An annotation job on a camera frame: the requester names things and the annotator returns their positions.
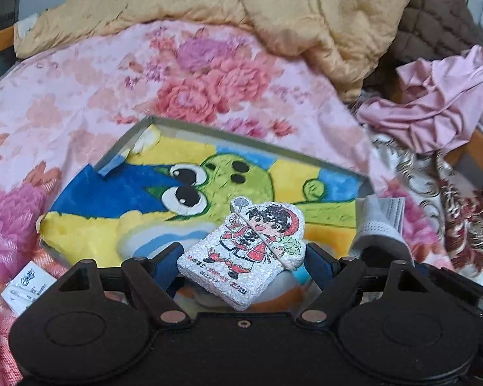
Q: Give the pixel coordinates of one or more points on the pink floral blanket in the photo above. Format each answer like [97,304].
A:
[104,80]

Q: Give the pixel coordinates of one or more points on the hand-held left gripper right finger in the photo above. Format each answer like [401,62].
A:
[319,267]

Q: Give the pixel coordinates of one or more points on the white cartoon compressed towel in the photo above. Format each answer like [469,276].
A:
[245,257]

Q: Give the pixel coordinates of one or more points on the cartoon printed towel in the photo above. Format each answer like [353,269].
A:
[144,205]

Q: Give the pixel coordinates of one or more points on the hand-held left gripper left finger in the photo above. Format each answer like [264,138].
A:
[167,265]

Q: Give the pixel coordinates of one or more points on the brown quilted blanket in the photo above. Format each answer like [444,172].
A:
[438,12]

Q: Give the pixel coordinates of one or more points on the yellow quilt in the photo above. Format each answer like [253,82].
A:
[225,8]

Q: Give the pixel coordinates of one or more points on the pink garment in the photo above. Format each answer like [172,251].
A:
[438,104]

